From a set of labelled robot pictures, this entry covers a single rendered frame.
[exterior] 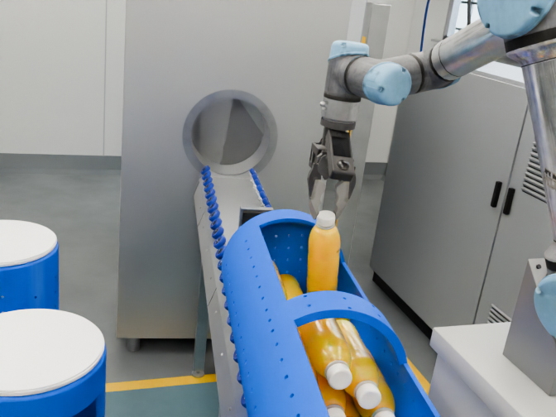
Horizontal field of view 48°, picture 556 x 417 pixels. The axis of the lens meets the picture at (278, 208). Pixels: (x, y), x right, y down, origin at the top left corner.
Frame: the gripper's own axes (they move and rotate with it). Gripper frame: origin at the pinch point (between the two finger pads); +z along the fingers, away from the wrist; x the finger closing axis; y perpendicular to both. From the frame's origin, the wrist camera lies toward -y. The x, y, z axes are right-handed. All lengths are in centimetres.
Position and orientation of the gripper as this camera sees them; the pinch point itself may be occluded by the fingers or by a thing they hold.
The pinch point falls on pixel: (326, 215)
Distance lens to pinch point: 130.6
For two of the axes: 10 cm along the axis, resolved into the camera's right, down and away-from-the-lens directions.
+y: -1.7, -3.5, 9.2
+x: -9.8, -0.6, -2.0
